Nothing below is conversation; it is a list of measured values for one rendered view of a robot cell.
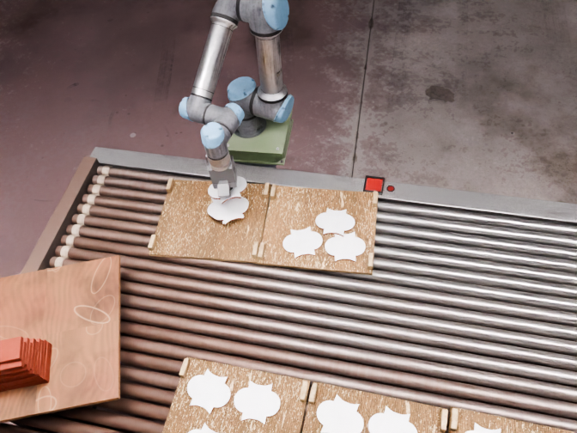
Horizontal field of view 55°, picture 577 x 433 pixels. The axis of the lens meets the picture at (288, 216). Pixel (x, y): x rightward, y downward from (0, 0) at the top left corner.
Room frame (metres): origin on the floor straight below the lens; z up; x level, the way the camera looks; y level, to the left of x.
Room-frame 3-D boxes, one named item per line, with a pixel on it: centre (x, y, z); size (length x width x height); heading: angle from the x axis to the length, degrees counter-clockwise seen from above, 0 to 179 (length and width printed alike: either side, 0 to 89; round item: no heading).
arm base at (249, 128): (1.67, 0.11, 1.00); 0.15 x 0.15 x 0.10
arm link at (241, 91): (1.67, 0.10, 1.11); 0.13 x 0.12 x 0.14; 58
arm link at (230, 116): (1.36, 0.17, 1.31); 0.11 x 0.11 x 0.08; 58
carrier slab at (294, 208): (1.11, -0.11, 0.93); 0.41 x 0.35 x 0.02; 75
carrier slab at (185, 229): (1.23, 0.29, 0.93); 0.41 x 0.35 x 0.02; 76
